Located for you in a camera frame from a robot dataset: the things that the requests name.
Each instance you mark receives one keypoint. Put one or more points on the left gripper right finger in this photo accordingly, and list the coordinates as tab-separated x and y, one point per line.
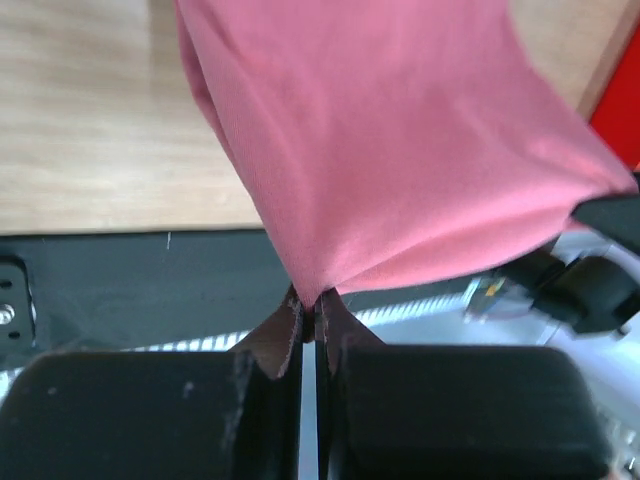
336	330

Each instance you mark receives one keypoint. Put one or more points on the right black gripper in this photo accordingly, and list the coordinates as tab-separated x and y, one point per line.
592	294

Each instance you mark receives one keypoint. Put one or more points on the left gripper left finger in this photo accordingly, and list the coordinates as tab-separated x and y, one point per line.
268	373

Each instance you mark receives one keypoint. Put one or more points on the salmon pink t shirt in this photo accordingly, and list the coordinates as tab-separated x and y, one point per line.
390	143

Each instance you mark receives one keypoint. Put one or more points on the red plastic bin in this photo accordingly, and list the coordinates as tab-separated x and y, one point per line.
616	117

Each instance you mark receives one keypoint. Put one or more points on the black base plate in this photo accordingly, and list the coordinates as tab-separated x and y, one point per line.
127	290

